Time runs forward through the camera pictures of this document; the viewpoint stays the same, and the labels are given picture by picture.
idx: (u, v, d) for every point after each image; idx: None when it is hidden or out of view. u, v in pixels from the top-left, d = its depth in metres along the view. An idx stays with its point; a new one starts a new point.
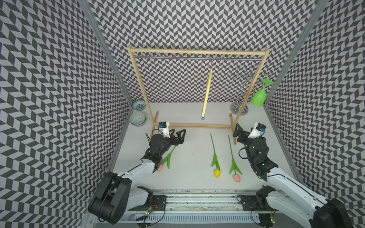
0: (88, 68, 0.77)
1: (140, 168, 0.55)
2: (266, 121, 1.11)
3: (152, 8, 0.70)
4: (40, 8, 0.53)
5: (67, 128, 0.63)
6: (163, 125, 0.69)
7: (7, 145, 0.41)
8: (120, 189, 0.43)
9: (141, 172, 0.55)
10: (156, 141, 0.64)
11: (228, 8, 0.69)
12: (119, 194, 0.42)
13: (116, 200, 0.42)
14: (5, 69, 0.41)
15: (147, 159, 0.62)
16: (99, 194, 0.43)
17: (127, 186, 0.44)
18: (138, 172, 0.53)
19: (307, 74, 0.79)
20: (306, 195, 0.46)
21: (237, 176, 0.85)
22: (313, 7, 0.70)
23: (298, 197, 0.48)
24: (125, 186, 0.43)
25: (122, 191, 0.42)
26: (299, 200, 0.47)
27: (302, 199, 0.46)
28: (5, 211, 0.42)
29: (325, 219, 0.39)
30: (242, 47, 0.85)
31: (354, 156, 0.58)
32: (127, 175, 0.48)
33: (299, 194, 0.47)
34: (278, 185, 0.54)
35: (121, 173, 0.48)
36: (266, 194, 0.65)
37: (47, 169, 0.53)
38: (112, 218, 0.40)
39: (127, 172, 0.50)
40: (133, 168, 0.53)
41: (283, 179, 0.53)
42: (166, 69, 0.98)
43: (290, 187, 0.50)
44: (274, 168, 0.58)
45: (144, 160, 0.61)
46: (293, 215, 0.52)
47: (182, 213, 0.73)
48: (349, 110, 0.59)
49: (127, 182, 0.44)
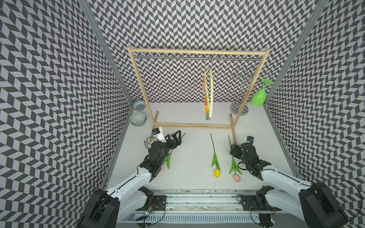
0: (88, 68, 0.77)
1: (135, 181, 0.53)
2: (266, 121, 1.11)
3: (152, 8, 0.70)
4: (40, 8, 0.53)
5: (67, 128, 0.63)
6: (156, 131, 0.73)
7: (7, 145, 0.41)
8: (107, 209, 0.41)
9: (135, 185, 0.53)
10: (155, 149, 0.61)
11: (228, 8, 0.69)
12: (106, 214, 0.40)
13: (103, 220, 0.40)
14: (5, 69, 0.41)
15: (143, 168, 0.60)
16: (86, 212, 0.42)
17: (115, 207, 0.42)
18: (131, 186, 0.51)
19: (307, 74, 0.79)
20: (293, 182, 0.49)
21: (237, 175, 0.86)
22: (313, 7, 0.70)
23: (287, 185, 0.50)
24: (114, 206, 0.41)
25: (110, 212, 0.40)
26: (288, 187, 0.50)
27: (290, 186, 0.49)
28: (5, 211, 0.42)
29: (310, 199, 0.42)
30: (242, 47, 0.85)
31: (354, 156, 0.58)
32: (117, 193, 0.46)
33: (287, 181, 0.51)
34: (273, 180, 0.57)
35: (111, 191, 0.46)
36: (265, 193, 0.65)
37: (47, 169, 0.53)
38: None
39: (117, 189, 0.47)
40: (125, 184, 0.50)
41: (273, 173, 0.57)
42: (166, 69, 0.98)
43: (280, 179, 0.53)
44: (267, 165, 0.63)
45: (140, 171, 0.58)
46: (290, 208, 0.52)
47: (182, 213, 0.73)
48: (349, 110, 0.59)
49: (115, 203, 0.42)
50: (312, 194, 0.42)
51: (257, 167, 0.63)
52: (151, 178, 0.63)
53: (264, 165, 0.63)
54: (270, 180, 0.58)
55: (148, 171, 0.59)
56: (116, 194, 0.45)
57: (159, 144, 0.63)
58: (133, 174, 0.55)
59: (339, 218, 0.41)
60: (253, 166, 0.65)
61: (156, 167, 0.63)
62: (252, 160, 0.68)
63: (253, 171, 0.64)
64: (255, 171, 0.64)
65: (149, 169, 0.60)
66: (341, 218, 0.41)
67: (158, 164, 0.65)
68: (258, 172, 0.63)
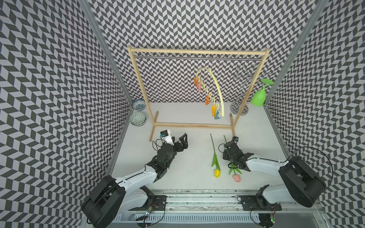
0: (88, 68, 0.77)
1: (140, 177, 0.53)
2: (266, 121, 1.11)
3: (152, 8, 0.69)
4: (40, 8, 0.53)
5: (67, 128, 0.63)
6: (165, 134, 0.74)
7: (7, 145, 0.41)
8: (113, 197, 0.42)
9: (141, 180, 0.54)
10: (164, 151, 0.62)
11: (228, 8, 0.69)
12: (111, 201, 0.42)
13: (107, 207, 0.41)
14: (5, 69, 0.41)
15: (150, 167, 0.61)
16: (93, 195, 0.43)
17: (120, 196, 0.43)
18: (137, 181, 0.52)
19: (307, 74, 0.79)
20: (274, 163, 0.52)
21: (237, 175, 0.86)
22: (313, 7, 0.70)
23: (271, 168, 0.53)
24: (119, 195, 0.42)
25: (115, 200, 0.42)
26: (273, 169, 0.52)
27: (273, 168, 0.52)
28: (5, 211, 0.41)
29: (289, 174, 0.45)
30: (242, 47, 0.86)
31: (354, 156, 0.58)
32: (124, 183, 0.47)
33: (270, 164, 0.53)
34: (259, 168, 0.59)
35: (120, 180, 0.48)
36: (263, 191, 0.66)
37: (47, 169, 0.53)
38: (98, 224, 0.40)
39: (125, 179, 0.49)
40: (132, 177, 0.51)
41: (256, 160, 0.60)
42: (166, 69, 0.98)
43: (263, 164, 0.56)
44: (250, 156, 0.65)
45: (147, 168, 0.60)
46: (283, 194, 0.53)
47: (182, 213, 0.73)
48: (349, 110, 0.59)
49: (121, 192, 0.43)
50: (290, 170, 0.45)
51: (242, 160, 0.65)
52: (155, 180, 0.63)
53: (248, 156, 0.66)
54: (255, 167, 0.60)
55: (155, 171, 0.60)
56: (123, 185, 0.46)
57: (168, 146, 0.65)
58: (140, 170, 0.57)
59: (318, 185, 0.44)
60: (238, 159, 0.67)
61: (162, 168, 0.64)
62: (237, 155, 0.72)
63: (239, 165, 0.66)
64: (242, 165, 0.66)
65: (156, 169, 0.62)
66: (321, 185, 0.44)
67: (165, 166, 0.66)
68: (245, 164, 0.65)
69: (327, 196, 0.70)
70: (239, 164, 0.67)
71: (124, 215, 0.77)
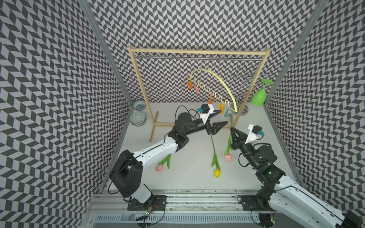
0: (88, 68, 0.77)
1: (160, 149, 0.52)
2: (267, 122, 1.10)
3: (152, 8, 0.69)
4: (40, 8, 0.53)
5: (67, 128, 0.63)
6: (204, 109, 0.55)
7: (7, 145, 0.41)
8: (131, 171, 0.42)
9: (159, 153, 0.52)
10: (181, 122, 0.56)
11: (228, 8, 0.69)
12: (130, 174, 0.42)
13: (129, 178, 0.43)
14: (5, 69, 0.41)
15: (170, 138, 0.58)
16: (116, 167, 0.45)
17: (138, 170, 0.43)
18: (155, 154, 0.50)
19: (307, 74, 0.79)
20: (324, 211, 0.44)
21: (229, 156, 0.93)
22: (313, 7, 0.70)
23: (312, 212, 0.46)
24: (136, 169, 0.42)
25: (133, 173, 0.42)
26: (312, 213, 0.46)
27: (319, 215, 0.44)
28: (5, 211, 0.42)
29: None
30: (242, 47, 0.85)
31: (354, 156, 0.58)
32: (142, 157, 0.47)
33: (315, 209, 0.45)
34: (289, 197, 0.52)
35: (137, 154, 0.47)
36: (269, 198, 0.63)
37: (47, 169, 0.53)
38: (124, 192, 0.43)
39: (142, 154, 0.48)
40: (150, 150, 0.50)
41: (295, 193, 0.49)
42: (166, 69, 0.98)
43: (303, 202, 0.47)
44: (283, 177, 0.54)
45: (167, 140, 0.57)
46: (301, 221, 0.53)
47: (182, 213, 0.73)
48: (349, 110, 0.59)
49: (139, 166, 0.44)
50: None
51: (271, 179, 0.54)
52: (177, 148, 0.61)
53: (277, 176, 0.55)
54: (284, 194, 0.53)
55: (175, 141, 0.58)
56: (140, 159, 0.46)
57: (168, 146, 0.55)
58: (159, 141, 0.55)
59: None
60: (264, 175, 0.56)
61: (184, 139, 0.61)
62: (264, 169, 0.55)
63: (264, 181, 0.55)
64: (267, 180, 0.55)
65: (177, 139, 0.59)
66: None
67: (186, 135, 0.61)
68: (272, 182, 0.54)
69: (327, 196, 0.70)
70: (263, 179, 0.56)
71: (125, 215, 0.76)
